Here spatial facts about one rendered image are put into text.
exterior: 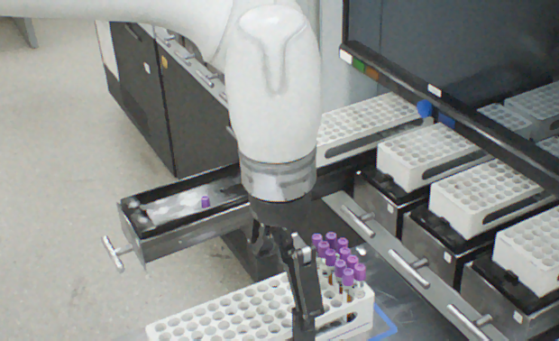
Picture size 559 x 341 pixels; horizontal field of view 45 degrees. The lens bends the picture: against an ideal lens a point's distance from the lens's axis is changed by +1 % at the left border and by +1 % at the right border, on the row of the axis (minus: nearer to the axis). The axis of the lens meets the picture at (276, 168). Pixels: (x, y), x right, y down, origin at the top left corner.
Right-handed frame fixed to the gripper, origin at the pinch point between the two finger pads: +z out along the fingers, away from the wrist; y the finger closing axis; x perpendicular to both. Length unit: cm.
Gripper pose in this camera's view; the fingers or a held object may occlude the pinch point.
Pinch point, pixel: (285, 306)
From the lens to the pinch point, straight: 93.9
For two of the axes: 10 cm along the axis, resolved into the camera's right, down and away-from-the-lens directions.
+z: 0.4, 8.3, 5.6
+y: 4.5, 4.8, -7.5
